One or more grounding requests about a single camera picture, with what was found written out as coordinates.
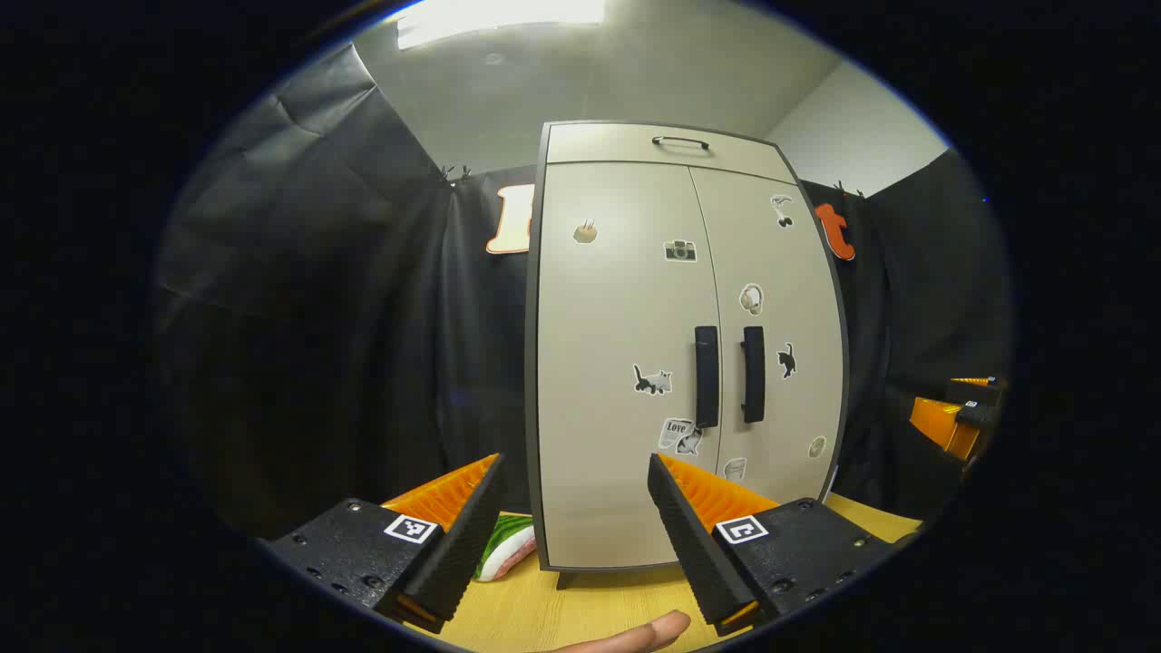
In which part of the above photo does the beige double-door shoe cabinet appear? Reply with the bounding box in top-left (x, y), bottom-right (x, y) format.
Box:
top-left (524, 120), bottom-right (849, 590)

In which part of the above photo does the beige cabinet drawer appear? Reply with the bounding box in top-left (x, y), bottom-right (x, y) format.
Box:
top-left (546, 122), bottom-right (793, 182)

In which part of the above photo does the green white soft item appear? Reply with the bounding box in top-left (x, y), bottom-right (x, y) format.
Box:
top-left (473, 512), bottom-right (538, 583)

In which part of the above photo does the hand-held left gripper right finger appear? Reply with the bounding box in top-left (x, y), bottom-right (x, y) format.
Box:
top-left (647, 452), bottom-right (922, 638)

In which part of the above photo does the beige cabinet door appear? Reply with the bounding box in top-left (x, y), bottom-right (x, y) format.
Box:
top-left (537, 163), bottom-right (723, 570)
top-left (689, 168), bottom-right (846, 505)

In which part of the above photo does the black backdrop cloth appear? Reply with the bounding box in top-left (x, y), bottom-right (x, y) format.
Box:
top-left (150, 44), bottom-right (1012, 545)

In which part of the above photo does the ceiling light panel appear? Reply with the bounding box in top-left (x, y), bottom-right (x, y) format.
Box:
top-left (396, 0), bottom-right (606, 51)

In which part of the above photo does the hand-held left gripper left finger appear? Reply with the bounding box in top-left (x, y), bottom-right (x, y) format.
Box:
top-left (259, 452), bottom-right (507, 636)

